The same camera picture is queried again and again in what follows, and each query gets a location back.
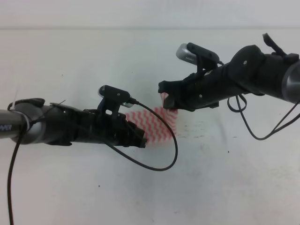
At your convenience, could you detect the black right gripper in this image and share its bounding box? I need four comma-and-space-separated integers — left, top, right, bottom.
158, 67, 234, 110

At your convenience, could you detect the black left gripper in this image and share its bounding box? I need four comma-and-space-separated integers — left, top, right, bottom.
75, 109, 148, 148

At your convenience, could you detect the pink white wavy striped towel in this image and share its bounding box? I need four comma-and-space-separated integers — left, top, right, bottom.
125, 106, 178, 145

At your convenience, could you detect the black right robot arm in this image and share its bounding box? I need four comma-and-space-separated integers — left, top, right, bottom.
158, 33, 300, 112

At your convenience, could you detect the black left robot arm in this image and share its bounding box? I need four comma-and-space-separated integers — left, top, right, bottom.
0, 98, 147, 148

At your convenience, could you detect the black left camera cable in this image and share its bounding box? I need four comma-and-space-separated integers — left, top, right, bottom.
7, 98, 179, 225

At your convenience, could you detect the black camera cable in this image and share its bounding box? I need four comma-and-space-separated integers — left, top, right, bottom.
217, 60, 300, 141
7, 98, 179, 225

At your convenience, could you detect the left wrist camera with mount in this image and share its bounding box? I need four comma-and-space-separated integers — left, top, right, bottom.
97, 85, 133, 115

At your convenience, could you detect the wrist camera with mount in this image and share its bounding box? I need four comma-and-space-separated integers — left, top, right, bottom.
97, 85, 133, 115
176, 43, 220, 73

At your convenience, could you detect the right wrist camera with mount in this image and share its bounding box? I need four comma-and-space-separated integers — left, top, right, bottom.
176, 43, 220, 73

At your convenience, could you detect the black right camera cable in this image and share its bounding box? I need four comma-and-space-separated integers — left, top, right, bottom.
217, 60, 300, 141

